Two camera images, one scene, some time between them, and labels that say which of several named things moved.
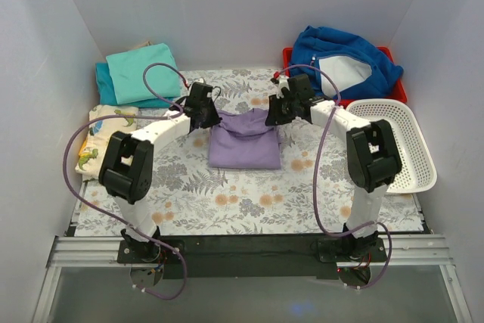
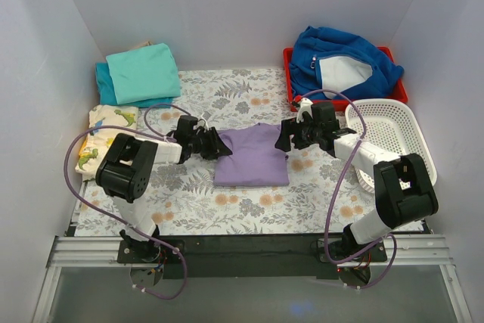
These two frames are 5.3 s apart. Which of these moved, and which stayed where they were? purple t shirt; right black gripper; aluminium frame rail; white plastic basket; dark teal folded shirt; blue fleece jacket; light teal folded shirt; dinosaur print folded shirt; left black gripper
Moved: right black gripper; purple t shirt; left black gripper
Stayed: dark teal folded shirt; light teal folded shirt; white plastic basket; blue fleece jacket; aluminium frame rail; dinosaur print folded shirt
